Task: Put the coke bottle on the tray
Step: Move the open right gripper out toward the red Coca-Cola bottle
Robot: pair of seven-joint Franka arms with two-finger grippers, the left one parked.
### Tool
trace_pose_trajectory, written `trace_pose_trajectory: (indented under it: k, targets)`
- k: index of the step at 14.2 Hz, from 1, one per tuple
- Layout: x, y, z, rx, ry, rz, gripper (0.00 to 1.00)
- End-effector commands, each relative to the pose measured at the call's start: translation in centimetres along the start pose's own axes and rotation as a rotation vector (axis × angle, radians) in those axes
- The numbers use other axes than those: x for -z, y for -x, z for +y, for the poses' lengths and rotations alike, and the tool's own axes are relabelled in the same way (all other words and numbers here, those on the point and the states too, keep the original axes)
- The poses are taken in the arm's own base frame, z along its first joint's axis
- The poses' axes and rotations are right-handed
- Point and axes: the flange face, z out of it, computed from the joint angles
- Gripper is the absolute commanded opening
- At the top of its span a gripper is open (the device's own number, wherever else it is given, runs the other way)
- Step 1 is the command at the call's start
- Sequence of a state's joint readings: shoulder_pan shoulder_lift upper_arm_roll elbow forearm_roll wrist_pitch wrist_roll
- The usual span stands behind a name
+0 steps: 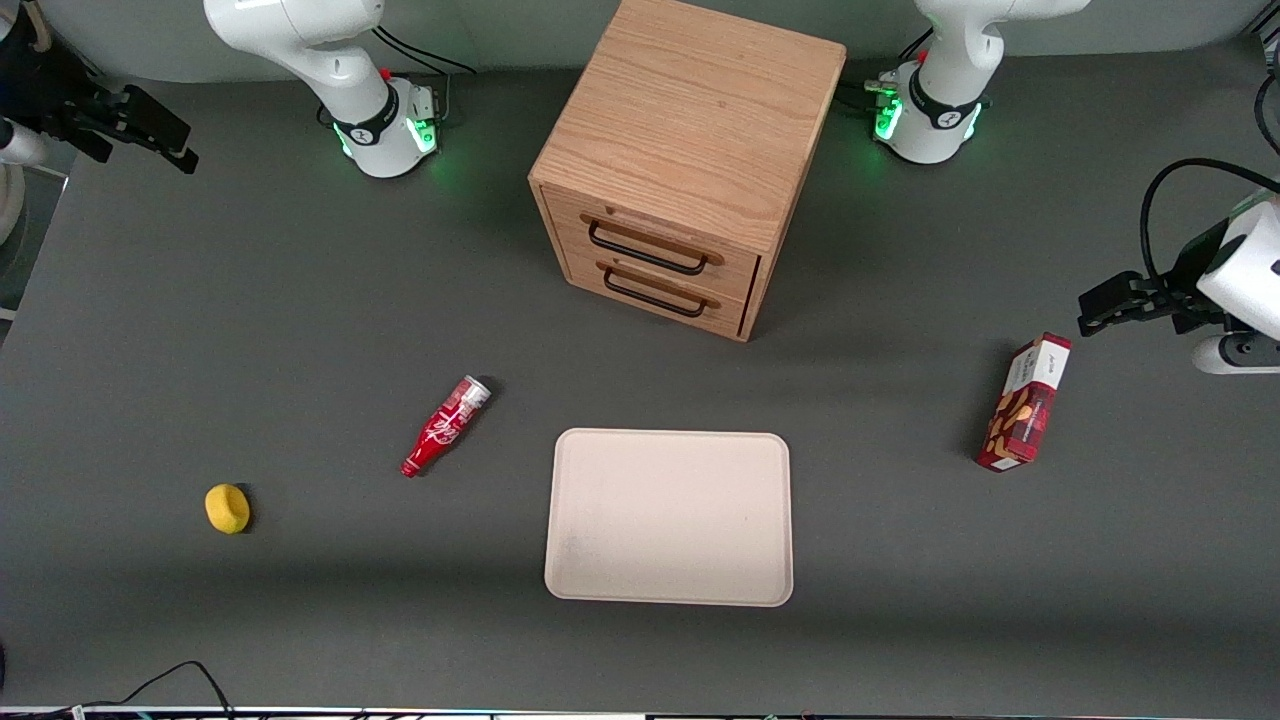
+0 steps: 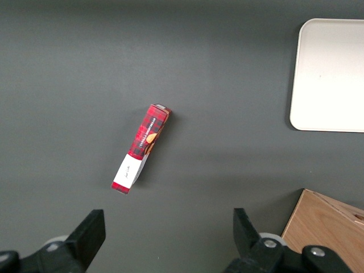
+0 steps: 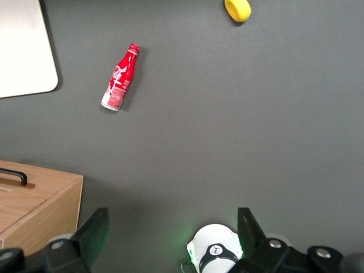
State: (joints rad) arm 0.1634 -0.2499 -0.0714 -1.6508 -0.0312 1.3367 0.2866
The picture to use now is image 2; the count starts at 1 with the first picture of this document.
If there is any wooden drawer cabinet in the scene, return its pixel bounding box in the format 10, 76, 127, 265
280, 188, 364, 273

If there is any cream rectangular tray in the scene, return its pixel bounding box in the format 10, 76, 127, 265
289, 18, 364, 133

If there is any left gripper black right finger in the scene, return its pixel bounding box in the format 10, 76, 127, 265
224, 208, 354, 273

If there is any red tartan shortbread box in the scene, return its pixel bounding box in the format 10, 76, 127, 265
110, 103, 173, 196

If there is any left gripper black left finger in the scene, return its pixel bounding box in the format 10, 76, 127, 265
0, 209, 106, 273

